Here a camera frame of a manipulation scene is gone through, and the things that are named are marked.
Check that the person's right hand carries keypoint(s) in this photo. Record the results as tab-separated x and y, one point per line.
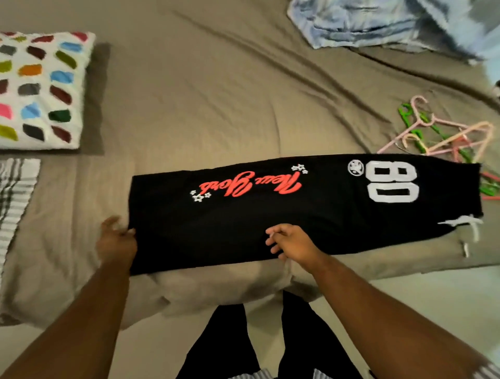
297	244

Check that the person's left hand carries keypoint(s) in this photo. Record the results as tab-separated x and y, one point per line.
117	244

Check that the black garment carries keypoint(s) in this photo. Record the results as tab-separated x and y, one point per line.
312	226

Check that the pile of coloured plastic hangers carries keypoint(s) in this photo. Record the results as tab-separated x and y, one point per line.
445	140

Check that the light blue garment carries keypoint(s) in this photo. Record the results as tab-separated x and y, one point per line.
367	23

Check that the person's left forearm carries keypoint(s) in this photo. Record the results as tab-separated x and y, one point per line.
74	328

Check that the person's right forearm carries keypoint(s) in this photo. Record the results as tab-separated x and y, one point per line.
390	324

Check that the person's black trousers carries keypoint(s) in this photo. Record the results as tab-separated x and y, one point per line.
215	343

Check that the bed with taupe sheet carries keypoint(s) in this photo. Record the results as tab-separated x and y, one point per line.
195	94

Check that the person's striped shirt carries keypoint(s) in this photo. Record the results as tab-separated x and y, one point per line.
488	371

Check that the grey checked towel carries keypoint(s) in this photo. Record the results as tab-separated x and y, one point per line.
15	203

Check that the colourful leaf print pillow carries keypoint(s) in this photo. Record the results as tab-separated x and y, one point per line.
43	86

